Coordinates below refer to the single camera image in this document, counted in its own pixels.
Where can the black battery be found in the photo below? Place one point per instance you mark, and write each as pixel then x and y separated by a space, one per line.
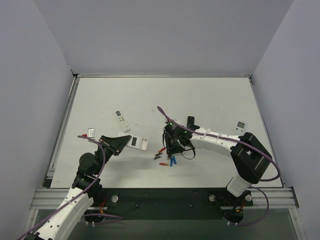
pixel 157 156

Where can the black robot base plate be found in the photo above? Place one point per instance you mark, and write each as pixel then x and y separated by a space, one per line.
pixel 113 204

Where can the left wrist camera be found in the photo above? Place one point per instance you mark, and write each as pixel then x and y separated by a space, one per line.
pixel 91 133

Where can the white red-faced remote control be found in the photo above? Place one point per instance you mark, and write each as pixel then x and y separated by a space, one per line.
pixel 137 142

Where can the blue battery right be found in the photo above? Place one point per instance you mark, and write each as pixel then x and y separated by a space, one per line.
pixel 174 160

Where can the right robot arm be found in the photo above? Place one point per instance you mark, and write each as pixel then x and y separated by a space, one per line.
pixel 250 157

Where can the small white remote control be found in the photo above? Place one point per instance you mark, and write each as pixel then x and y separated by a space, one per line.
pixel 240 128

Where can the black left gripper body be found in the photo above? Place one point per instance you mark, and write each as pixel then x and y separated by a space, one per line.
pixel 110 146

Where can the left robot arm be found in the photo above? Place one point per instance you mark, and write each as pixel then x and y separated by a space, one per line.
pixel 83 192

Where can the red battery on table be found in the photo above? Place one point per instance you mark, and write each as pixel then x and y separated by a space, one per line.
pixel 163 164

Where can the black remote control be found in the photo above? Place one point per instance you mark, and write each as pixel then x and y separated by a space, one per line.
pixel 190 122

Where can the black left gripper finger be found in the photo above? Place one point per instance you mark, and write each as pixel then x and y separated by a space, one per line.
pixel 116 142
pixel 117 150

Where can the slim white remote control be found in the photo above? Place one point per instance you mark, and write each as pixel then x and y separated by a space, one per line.
pixel 122 121

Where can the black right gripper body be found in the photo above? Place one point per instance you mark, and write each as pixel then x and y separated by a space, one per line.
pixel 170 144

